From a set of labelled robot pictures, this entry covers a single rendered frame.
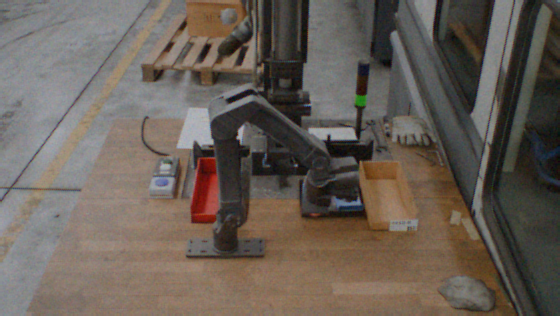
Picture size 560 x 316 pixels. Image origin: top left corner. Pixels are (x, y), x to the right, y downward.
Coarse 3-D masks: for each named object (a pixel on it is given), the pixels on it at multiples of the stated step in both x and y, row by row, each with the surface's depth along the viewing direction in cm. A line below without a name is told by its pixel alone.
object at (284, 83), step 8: (272, 80) 181; (280, 80) 176; (288, 80) 176; (296, 80) 181; (272, 88) 176; (280, 88) 176; (288, 88) 176; (296, 88) 176; (264, 96) 181; (272, 96) 174; (280, 96) 174; (288, 96) 174; (296, 96) 174; (304, 96) 182; (272, 104) 177; (280, 104) 177; (288, 104) 177; (296, 104) 177; (304, 104) 177; (280, 112) 177; (288, 112) 178; (296, 112) 178; (304, 112) 178
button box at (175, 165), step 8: (144, 120) 217; (144, 144) 203; (160, 152) 198; (160, 160) 190; (176, 160) 190; (160, 168) 185; (176, 168) 186; (160, 176) 183; (168, 176) 183; (176, 176) 185
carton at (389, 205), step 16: (368, 176) 186; (384, 176) 186; (400, 176) 181; (368, 192) 169; (384, 192) 181; (400, 192) 180; (368, 208) 168; (384, 208) 174; (400, 208) 174; (416, 208) 163; (368, 224) 167; (384, 224) 165; (400, 224) 165; (416, 224) 165
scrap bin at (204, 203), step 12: (204, 168) 187; (204, 180) 185; (216, 180) 185; (204, 192) 179; (216, 192) 179; (192, 204) 166; (204, 204) 174; (216, 204) 174; (192, 216) 166; (204, 216) 166
